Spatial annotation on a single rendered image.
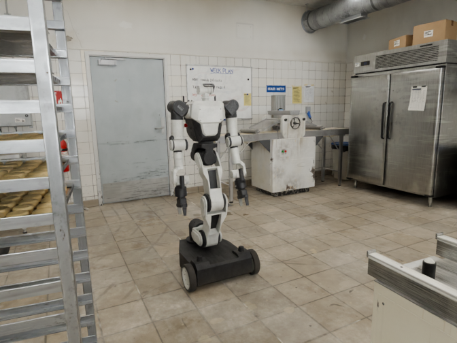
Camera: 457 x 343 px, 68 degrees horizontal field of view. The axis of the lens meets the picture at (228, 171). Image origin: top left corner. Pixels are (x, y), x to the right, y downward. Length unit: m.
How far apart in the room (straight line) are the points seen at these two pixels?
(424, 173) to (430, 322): 4.06
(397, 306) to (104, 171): 4.47
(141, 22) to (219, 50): 1.21
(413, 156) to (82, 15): 4.63
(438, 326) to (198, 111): 1.97
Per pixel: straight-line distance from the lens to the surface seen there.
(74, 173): 1.34
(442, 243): 1.26
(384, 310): 1.05
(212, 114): 2.52
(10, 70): 0.92
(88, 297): 1.50
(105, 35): 5.08
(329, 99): 6.76
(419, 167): 4.98
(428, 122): 4.88
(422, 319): 0.98
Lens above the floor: 1.31
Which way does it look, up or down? 11 degrees down
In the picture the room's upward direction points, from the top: 1 degrees counter-clockwise
